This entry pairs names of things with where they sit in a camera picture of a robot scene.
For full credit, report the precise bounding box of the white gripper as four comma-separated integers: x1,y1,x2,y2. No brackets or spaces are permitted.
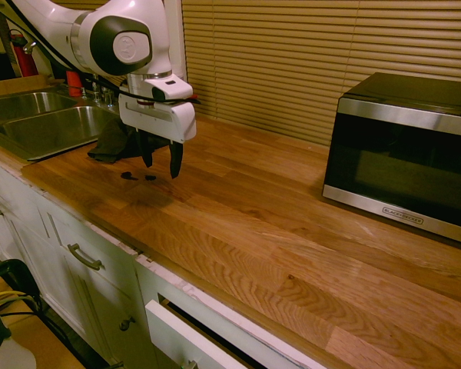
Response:
118,94,198,180

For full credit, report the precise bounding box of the dark grey cloth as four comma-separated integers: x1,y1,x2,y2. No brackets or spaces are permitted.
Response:
87,118,174,165

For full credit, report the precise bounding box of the chrome faucet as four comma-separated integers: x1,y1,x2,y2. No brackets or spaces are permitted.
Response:
78,75,116,108

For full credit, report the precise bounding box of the red container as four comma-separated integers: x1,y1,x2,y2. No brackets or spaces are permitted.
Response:
65,70,82,97

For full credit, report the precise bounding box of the stainless steel sink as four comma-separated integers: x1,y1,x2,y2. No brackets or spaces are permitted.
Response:
0,90,121,162

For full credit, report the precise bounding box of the white lower cabinet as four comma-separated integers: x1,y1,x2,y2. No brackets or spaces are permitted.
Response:
0,153,326,369

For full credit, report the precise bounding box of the red fire extinguisher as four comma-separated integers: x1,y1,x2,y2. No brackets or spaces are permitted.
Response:
8,29,39,78

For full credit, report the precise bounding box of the wide tan window blind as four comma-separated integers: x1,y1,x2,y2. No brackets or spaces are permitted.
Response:
181,0,461,148

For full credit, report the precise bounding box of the open white drawer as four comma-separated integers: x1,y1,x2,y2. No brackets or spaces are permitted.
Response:
144,298,250,369

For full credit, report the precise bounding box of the black steel microwave oven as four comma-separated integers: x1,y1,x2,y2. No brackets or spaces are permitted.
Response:
321,71,461,248

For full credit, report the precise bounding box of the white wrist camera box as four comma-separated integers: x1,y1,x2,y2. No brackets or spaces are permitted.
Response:
143,76,194,104

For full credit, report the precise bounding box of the metal bar drawer handle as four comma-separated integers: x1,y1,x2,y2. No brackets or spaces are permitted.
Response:
67,243,103,271

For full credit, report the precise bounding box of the black camera cable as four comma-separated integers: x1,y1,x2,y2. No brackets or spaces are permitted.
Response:
12,0,201,105

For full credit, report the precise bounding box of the black metal cart frame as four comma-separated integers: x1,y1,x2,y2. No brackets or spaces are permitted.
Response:
0,259,45,320

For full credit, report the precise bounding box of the yellow cable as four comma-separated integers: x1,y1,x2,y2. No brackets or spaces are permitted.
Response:
0,290,28,304

